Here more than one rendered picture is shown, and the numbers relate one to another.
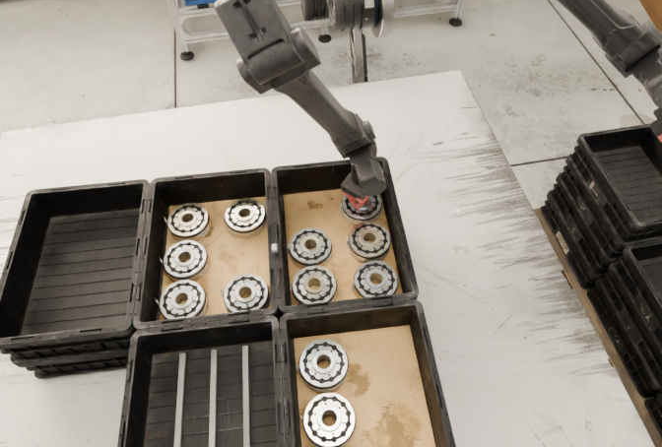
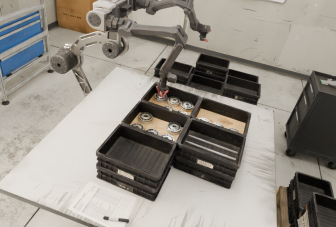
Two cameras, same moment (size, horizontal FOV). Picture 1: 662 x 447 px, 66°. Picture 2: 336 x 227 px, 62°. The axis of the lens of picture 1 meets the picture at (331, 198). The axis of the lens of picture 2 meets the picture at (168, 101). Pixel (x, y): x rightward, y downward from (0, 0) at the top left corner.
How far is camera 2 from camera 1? 1.66 m
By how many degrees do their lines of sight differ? 50
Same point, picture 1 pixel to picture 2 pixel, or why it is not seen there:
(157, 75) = not seen: outside the picture
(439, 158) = (145, 86)
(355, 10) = (120, 48)
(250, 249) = (156, 123)
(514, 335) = not seen: hidden behind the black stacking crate
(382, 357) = (206, 115)
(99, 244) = (124, 154)
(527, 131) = not seen: hidden behind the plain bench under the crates
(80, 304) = (146, 165)
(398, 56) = (46, 92)
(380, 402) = (217, 121)
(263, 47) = (183, 38)
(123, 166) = (72, 150)
